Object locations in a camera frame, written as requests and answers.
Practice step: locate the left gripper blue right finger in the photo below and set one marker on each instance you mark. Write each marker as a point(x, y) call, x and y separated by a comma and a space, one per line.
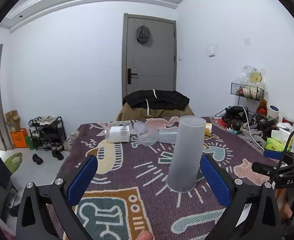
point(251, 212)

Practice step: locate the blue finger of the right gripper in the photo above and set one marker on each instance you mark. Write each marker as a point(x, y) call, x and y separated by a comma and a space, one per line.
point(288, 157)

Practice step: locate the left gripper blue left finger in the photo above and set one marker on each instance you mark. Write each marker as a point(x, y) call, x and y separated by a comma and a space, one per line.
point(34, 221)

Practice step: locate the frosted tall plastic cup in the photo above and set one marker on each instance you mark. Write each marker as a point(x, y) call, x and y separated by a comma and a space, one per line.
point(187, 153)

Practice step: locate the frosted plastic cup lying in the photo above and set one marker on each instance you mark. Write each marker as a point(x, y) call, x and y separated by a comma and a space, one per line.
point(168, 136)

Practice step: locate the person's right hand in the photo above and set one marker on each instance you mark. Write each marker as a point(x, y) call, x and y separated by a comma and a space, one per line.
point(283, 206)

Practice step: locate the person's left hand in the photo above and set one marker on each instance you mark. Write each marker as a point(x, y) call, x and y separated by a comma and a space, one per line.
point(145, 235)

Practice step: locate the green wet wipes pack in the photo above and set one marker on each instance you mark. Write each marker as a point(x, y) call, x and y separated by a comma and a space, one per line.
point(274, 145)

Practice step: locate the grey fleece cloth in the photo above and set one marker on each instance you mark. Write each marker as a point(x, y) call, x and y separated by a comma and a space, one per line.
point(253, 136)

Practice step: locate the white tape roll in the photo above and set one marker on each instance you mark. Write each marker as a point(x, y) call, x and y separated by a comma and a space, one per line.
point(273, 112)

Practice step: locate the brown plush toy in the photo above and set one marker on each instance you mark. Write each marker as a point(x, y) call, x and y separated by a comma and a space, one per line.
point(262, 107)

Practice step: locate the cartoon boy figurine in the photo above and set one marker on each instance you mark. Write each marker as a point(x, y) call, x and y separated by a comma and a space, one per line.
point(236, 126)

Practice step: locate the yellow label drink bottle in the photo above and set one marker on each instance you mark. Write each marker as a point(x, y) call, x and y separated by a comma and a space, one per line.
point(208, 129)

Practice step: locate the green floor mat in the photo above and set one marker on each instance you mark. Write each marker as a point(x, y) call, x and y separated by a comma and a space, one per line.
point(14, 162)

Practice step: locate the plastic bag on basket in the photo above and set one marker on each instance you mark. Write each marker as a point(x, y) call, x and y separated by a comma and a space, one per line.
point(251, 76)

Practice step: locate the orange box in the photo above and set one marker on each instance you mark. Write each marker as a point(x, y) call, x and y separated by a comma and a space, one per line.
point(19, 138)

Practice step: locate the black shoe rack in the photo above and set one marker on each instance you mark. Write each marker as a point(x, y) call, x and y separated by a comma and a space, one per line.
point(47, 133)

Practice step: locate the purple patterned woven blanket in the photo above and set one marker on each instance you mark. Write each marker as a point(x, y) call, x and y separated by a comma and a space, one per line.
point(129, 191)

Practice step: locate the cardboard box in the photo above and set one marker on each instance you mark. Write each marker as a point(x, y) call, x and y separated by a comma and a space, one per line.
point(13, 121)

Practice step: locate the black jacket on chair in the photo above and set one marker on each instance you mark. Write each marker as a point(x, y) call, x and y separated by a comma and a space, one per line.
point(157, 99)

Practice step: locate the clear plastic water bottle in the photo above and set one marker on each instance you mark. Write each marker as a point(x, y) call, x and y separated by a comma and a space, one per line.
point(146, 134)

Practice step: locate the brown chair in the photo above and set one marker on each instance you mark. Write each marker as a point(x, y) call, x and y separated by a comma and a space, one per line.
point(127, 113)

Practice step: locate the grey door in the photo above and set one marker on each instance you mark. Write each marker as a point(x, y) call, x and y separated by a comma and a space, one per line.
point(152, 65)

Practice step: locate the grey cap on door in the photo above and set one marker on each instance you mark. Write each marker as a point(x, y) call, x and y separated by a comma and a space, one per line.
point(143, 34)

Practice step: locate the black desk wire basket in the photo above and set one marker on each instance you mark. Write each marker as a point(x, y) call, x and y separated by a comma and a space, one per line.
point(236, 113)

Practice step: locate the black wire wall basket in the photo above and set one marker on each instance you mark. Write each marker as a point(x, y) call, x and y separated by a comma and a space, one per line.
point(247, 91)

